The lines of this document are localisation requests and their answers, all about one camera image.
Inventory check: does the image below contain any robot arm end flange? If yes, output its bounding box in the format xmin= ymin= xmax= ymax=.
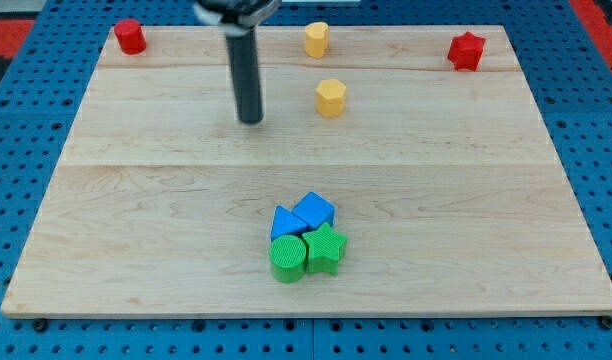
xmin=193 ymin=0 xmax=282 ymax=36

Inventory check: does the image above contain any blue triangle block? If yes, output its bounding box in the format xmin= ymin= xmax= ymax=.
xmin=270 ymin=205 xmax=308 ymax=241

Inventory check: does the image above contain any blue cube block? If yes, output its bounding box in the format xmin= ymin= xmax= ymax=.
xmin=291 ymin=192 xmax=335 ymax=230

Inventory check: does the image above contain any green star block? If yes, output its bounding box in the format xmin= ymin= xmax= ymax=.
xmin=302 ymin=222 xmax=347 ymax=276

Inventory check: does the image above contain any green cylinder block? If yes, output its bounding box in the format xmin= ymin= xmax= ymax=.
xmin=269 ymin=235 xmax=307 ymax=283

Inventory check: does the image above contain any yellow hexagon block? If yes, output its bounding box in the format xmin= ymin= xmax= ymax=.
xmin=316 ymin=79 xmax=347 ymax=118

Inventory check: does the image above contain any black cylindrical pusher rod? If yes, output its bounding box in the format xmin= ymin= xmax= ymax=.
xmin=226 ymin=28 xmax=264 ymax=125

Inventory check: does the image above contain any yellow heart block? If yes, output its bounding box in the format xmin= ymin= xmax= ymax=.
xmin=304 ymin=22 xmax=329 ymax=59

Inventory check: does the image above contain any wooden board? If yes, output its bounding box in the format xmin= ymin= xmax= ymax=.
xmin=1 ymin=25 xmax=612 ymax=319

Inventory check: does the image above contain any red star block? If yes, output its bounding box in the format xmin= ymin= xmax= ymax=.
xmin=447 ymin=31 xmax=486 ymax=71

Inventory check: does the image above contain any red cylinder block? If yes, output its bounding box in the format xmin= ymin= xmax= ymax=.
xmin=113 ymin=18 xmax=147 ymax=55

